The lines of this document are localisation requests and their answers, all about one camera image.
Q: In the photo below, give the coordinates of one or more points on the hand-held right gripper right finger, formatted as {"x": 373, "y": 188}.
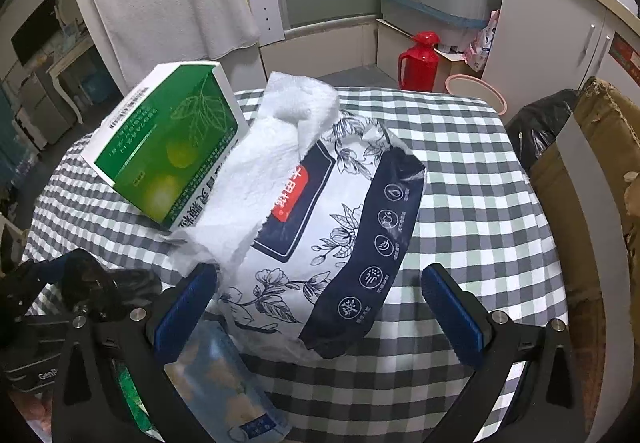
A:
{"x": 452, "y": 318}

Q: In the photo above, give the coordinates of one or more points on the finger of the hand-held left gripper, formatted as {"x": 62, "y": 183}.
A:
{"x": 57, "y": 265}

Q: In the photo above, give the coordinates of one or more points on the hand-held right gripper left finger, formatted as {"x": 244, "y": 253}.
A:
{"x": 186, "y": 310}

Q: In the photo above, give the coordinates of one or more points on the clear plastic snack packet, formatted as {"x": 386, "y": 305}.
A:
{"x": 225, "y": 388}

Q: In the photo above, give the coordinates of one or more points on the floral print tissue pack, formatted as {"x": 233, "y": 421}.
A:
{"x": 320, "y": 223}

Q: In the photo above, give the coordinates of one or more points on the green and white medicine box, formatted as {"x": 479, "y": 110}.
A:
{"x": 165, "y": 143}

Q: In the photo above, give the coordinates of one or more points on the large cardboard box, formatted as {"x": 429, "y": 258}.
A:
{"x": 590, "y": 223}

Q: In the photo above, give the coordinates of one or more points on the green packet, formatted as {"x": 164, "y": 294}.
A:
{"x": 132, "y": 393}

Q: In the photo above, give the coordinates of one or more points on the white side table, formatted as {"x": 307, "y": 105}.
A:
{"x": 70, "y": 58}

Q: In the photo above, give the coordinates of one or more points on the black plastic bag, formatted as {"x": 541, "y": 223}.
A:
{"x": 542, "y": 123}

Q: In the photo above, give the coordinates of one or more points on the pink plastic basin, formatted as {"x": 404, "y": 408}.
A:
{"x": 480, "y": 90}

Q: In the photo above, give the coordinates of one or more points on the black television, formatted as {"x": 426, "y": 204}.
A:
{"x": 32, "y": 30}

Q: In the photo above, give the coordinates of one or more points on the red thermos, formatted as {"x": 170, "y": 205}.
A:
{"x": 417, "y": 65}

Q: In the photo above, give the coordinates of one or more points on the small cardboard box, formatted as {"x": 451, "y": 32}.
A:
{"x": 457, "y": 60}

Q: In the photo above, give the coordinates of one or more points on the pink printed packet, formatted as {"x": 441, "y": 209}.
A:
{"x": 485, "y": 40}

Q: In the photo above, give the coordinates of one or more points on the white cabinet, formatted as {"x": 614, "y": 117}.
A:
{"x": 540, "y": 18}

